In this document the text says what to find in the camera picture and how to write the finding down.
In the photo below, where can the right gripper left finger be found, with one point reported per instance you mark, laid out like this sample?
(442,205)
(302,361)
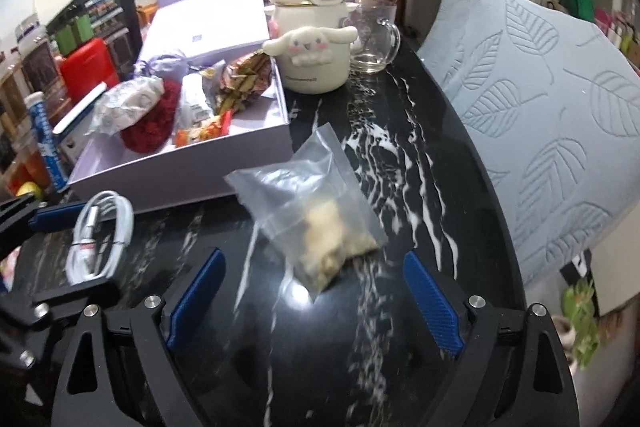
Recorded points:
(118,369)

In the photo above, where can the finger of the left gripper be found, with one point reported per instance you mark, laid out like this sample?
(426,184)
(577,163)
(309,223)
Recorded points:
(25,216)
(30,327)

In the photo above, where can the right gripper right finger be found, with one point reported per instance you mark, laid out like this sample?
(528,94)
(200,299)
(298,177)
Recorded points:
(508,367)

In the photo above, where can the white bread print snack bag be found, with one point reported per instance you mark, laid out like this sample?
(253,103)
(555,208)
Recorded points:
(124,105)

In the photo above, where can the red knitted yarn ball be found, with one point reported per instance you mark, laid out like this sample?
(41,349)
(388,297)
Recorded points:
(154,129)

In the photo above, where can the clear zip bag with snacks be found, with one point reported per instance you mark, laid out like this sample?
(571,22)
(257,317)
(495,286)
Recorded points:
(312,209)

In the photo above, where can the red gold candy packet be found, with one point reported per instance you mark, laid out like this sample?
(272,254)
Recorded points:
(208,129)

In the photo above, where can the purple embroidered sachet pouch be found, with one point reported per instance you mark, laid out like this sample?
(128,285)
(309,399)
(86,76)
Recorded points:
(163,66)

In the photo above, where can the silver foil snack packet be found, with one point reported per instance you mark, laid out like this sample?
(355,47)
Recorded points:
(198,95)

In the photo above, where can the green gold cereal packet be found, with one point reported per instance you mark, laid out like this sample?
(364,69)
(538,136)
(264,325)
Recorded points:
(242,82)

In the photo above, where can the blue white tablet tube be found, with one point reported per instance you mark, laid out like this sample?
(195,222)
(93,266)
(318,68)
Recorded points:
(42,131)

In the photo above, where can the red plastic container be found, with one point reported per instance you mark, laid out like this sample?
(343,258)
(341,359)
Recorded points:
(86,68)

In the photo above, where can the black menu stand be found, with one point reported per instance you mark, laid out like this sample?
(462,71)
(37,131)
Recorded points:
(114,21)

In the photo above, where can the lavender gift box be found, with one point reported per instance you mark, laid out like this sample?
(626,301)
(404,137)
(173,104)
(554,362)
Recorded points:
(204,36)

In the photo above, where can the clear glass mug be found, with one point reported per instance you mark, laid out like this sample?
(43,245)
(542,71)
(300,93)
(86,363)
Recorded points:
(378,39)

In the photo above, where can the cream cartoon dog kettle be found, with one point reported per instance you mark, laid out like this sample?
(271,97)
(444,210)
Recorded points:
(311,43)

